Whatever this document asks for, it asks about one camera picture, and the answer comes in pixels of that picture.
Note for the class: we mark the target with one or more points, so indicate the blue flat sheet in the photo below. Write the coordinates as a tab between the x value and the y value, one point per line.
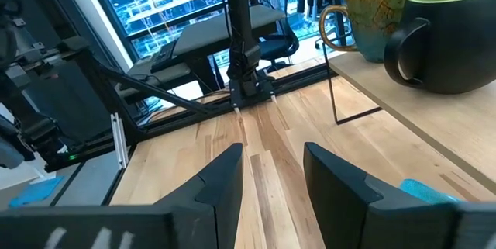
36	191

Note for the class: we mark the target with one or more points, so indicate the turquoise cloth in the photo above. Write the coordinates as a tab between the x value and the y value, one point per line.
426	192

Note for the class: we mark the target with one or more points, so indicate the silver frame bracket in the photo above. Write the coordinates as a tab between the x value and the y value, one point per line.
119	140

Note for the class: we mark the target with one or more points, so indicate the wooden shelf black metal legs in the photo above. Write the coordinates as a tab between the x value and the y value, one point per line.
445	125

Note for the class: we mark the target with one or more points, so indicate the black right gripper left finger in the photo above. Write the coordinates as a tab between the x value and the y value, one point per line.
201	210

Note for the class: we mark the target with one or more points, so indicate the black mesh office chair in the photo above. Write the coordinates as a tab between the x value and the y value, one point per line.
279	43

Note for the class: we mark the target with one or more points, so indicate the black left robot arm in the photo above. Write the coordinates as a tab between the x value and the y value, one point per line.
242	47

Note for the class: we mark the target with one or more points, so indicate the large black-framed window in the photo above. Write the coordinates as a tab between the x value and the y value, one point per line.
155	4

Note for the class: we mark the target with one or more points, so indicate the black aluminium table frame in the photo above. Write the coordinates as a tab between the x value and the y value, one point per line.
162	92

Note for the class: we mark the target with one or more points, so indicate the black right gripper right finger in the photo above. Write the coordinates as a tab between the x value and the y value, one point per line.
348	202

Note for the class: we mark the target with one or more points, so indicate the black keyboard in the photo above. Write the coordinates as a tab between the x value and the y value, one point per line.
162	57

